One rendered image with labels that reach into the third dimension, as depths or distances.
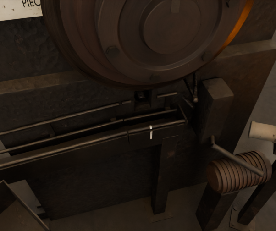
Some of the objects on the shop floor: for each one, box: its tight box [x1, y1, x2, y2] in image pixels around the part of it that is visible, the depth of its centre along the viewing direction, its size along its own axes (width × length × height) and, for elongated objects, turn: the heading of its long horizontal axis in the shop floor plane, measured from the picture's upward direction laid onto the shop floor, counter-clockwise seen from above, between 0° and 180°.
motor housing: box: [195, 150, 272, 231], centre depth 118 cm, size 13×22×54 cm, turn 105°
